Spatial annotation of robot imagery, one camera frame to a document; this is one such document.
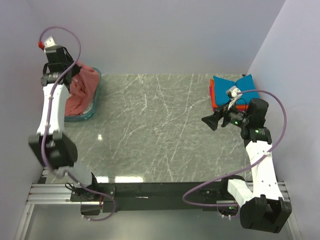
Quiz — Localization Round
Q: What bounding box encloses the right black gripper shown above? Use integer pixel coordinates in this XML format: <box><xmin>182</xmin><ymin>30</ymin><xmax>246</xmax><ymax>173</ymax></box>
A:
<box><xmin>201</xmin><ymin>100</ymin><xmax>250</xmax><ymax>131</ymax></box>

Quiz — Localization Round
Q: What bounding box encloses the dusty red t-shirt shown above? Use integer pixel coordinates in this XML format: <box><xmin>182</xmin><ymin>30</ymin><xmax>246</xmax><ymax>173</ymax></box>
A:
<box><xmin>65</xmin><ymin>61</ymin><xmax>101</xmax><ymax>117</ymax></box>

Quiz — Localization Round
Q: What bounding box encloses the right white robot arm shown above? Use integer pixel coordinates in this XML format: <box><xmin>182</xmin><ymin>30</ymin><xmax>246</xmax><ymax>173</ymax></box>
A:
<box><xmin>201</xmin><ymin>98</ymin><xmax>292</xmax><ymax>234</ymax></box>

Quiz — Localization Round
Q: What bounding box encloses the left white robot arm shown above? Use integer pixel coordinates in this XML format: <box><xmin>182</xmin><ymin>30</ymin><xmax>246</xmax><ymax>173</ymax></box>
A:
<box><xmin>28</xmin><ymin>44</ymin><xmax>101</xmax><ymax>201</ymax></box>

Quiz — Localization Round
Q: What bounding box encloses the folded magenta t-shirt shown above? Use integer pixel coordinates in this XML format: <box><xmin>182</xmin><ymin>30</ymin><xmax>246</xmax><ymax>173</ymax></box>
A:
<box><xmin>209</xmin><ymin>85</ymin><xmax>215</xmax><ymax>111</ymax></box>

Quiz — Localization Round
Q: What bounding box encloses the folded orange t-shirt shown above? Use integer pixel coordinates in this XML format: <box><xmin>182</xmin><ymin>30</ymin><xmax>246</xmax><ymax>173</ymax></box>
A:
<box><xmin>210</xmin><ymin>78</ymin><xmax>248</xmax><ymax>112</ymax></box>

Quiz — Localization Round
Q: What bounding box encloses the folded blue t-shirt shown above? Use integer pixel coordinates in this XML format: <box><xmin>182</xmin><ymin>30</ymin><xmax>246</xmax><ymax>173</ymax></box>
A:
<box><xmin>210</xmin><ymin>74</ymin><xmax>260</xmax><ymax>109</ymax></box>

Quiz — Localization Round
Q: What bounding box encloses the teal plastic bin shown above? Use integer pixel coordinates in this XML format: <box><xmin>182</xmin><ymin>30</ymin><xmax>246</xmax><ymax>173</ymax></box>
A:
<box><xmin>64</xmin><ymin>67</ymin><xmax>102</xmax><ymax>122</ymax></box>

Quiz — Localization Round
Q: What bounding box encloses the black base beam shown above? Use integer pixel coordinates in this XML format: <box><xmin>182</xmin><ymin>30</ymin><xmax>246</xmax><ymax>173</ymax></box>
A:
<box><xmin>65</xmin><ymin>180</ymin><xmax>239</xmax><ymax>216</ymax></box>

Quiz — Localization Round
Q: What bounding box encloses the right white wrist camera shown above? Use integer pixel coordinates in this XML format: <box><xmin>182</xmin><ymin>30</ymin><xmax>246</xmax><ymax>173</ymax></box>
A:
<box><xmin>225</xmin><ymin>85</ymin><xmax>242</xmax><ymax>109</ymax></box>

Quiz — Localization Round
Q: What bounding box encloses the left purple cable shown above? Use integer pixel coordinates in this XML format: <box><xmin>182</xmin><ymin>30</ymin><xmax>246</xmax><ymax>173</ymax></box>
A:
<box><xmin>38</xmin><ymin>26</ymin><xmax>118</xmax><ymax>222</ymax></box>

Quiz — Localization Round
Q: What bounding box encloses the aluminium frame rail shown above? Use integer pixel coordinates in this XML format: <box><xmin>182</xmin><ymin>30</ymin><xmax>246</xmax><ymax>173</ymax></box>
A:
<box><xmin>13</xmin><ymin>167</ymin><xmax>83</xmax><ymax>240</ymax></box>

